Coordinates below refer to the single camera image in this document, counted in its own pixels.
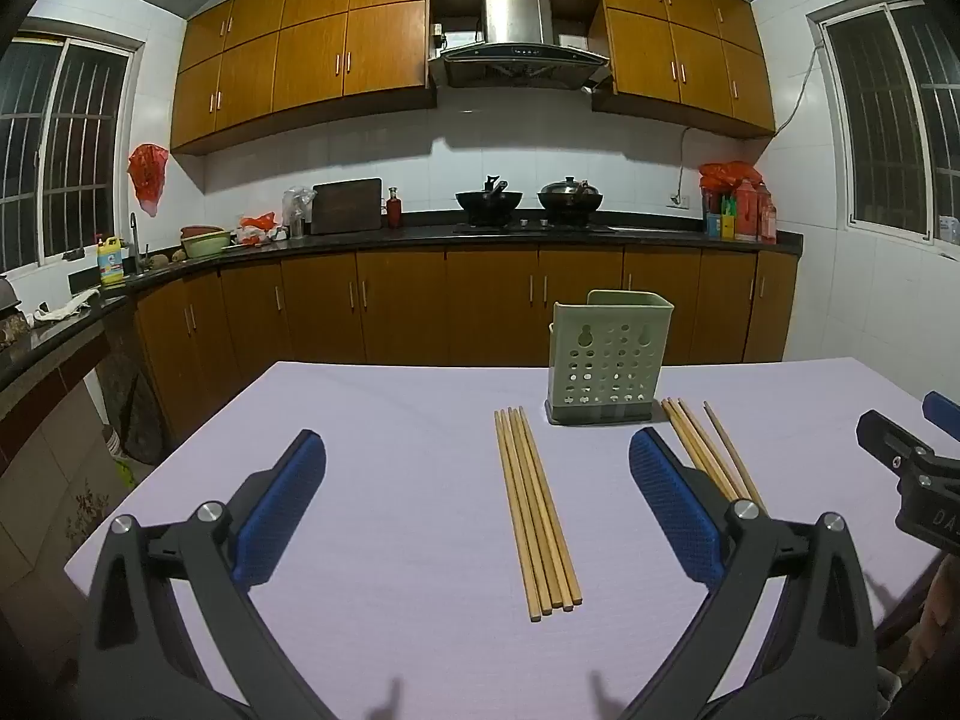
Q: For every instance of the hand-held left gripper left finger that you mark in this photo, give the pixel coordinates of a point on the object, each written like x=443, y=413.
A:
x=281, y=502

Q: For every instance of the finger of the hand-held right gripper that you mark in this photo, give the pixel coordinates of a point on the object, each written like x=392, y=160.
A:
x=945, y=409
x=889, y=441

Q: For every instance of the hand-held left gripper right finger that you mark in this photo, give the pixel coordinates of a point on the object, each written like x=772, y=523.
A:
x=675, y=510

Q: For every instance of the green perforated chopstick holder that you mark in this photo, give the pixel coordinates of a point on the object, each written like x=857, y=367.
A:
x=607, y=319

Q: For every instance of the lavender table cover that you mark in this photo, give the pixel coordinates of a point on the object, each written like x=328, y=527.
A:
x=412, y=465

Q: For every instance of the white container on sill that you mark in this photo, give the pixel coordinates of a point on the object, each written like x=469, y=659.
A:
x=949, y=231

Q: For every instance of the brown base cabinets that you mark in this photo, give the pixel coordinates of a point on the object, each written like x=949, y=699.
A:
x=405, y=307

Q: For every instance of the red sauce bottle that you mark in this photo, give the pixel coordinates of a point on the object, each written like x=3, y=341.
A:
x=747, y=214
x=768, y=219

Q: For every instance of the green plastic basin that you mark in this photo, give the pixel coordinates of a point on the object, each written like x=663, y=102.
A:
x=206, y=245

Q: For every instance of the yellow and green seasoning box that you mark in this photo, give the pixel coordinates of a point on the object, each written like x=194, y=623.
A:
x=720, y=223

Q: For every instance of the black kitchen countertop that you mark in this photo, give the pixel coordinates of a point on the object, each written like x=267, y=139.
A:
x=675, y=234

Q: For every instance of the red and white plastic bag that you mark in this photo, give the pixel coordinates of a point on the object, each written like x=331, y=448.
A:
x=259, y=225

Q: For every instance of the white cloth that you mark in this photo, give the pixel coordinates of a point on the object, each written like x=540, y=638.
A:
x=67, y=307

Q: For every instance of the clear plastic bag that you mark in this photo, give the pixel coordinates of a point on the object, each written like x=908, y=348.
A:
x=296, y=210

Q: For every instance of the yellow detergent bottle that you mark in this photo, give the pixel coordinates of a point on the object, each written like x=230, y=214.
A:
x=111, y=262

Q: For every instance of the dark cutting board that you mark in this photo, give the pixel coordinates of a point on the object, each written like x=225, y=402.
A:
x=345, y=206

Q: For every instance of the metal sink faucet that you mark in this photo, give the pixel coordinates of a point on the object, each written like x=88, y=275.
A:
x=134, y=236

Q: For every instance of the red glass bottle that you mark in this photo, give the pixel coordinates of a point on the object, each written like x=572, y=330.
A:
x=393, y=214

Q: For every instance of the red bag over condiments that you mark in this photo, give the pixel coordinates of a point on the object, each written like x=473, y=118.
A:
x=724, y=174

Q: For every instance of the black gas stove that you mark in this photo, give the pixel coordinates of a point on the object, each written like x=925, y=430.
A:
x=532, y=227

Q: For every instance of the black wok with lid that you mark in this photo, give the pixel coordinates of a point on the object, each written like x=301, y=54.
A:
x=570, y=199

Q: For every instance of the red plastic bag on hook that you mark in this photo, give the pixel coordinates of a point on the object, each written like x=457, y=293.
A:
x=146, y=172

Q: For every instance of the steel range hood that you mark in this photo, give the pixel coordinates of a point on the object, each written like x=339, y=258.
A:
x=517, y=15

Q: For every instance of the barred window with white frame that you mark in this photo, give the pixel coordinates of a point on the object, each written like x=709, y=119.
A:
x=75, y=150
x=885, y=120

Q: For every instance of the white wall socket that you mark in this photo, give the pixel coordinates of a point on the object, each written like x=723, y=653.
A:
x=679, y=201

